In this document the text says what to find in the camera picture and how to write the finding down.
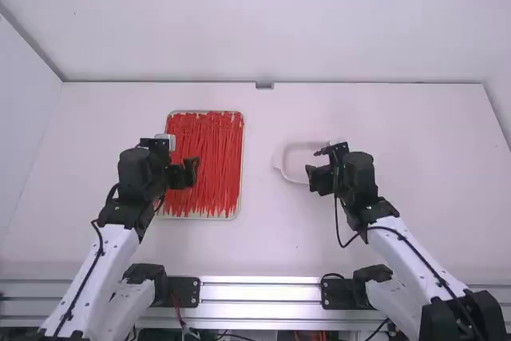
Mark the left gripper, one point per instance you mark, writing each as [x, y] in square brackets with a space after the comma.
[175, 176]

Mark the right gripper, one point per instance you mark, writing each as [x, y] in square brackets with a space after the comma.
[319, 179]

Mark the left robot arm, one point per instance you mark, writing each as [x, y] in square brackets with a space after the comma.
[108, 261]

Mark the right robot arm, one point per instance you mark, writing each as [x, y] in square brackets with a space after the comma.
[403, 253]

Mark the white dish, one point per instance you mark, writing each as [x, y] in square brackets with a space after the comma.
[291, 163]

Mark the pale tray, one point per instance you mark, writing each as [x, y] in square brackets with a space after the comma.
[238, 216]

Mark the silver rails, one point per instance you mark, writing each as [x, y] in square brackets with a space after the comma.
[259, 297]

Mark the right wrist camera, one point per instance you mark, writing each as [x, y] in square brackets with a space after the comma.
[333, 149]

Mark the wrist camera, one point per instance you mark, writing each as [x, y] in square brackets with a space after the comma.
[167, 141]
[333, 149]

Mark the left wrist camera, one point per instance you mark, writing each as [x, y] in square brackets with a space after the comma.
[167, 141]

